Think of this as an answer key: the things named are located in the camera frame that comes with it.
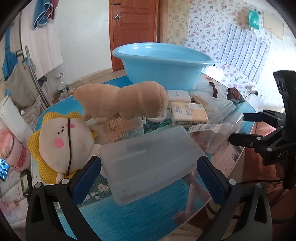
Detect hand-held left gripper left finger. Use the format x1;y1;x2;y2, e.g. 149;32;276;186
25;156;102;241

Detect clear toothpick box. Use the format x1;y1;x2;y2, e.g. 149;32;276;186
100;117;145;143

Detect translucent plastic box lid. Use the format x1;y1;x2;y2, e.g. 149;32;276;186
99;126;206;205

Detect white charger plug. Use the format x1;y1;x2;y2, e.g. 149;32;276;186
167;90;191;103

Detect white leaning boards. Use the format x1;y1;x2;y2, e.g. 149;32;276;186
20;7;63;75

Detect light blue plastic basin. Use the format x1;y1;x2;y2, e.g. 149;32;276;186
112;42;214;90

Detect beige tissue pack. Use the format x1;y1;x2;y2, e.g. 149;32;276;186
171;103;209;127

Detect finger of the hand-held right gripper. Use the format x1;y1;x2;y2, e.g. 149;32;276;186
242;110;287;129
228;126;291;166

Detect blue hanging garment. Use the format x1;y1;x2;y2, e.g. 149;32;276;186
2;28;19;80

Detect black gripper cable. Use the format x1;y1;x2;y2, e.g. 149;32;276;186
238;178;285;186

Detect printed landscape desktop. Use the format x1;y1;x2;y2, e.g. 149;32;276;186
32;74;257;241

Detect clear bag with label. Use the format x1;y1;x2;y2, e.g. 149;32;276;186
188;115;243;154

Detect brick pattern wall sticker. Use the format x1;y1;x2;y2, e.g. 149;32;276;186
216;22;273;78

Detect maroon cloth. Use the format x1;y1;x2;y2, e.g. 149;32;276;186
50;0;60;19

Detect pink container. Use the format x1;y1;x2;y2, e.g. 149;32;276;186
0;128;32;173

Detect brown elastic band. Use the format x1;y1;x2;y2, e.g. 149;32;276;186
208;82;219;98

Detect cream sun plush doll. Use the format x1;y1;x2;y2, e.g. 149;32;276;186
27;111;102;183

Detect tan plush caterpillar toy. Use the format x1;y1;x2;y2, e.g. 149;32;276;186
73;81;169;124

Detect blue towel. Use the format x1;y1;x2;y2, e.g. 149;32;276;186
32;0;58;30

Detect brown wooden door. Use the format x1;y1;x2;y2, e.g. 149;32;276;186
109;0;160;73

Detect clear plastic bottle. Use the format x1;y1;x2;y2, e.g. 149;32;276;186
57;72;70;99

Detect cotton swab zip bag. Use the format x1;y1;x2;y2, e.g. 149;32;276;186
190;90;236;123

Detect teal packet on wall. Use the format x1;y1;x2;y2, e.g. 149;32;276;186
248;9;264;31

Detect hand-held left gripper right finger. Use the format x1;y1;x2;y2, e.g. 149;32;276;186
196;156;273;241

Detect grey cloth bag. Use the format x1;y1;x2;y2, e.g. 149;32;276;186
5;60;40;107

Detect beige wall panel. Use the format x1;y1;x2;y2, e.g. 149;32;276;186
263;10;285;40

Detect metal drying rack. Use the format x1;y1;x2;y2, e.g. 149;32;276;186
24;46;54;110

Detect white plastic hook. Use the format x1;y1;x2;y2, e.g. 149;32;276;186
142;111;168;122

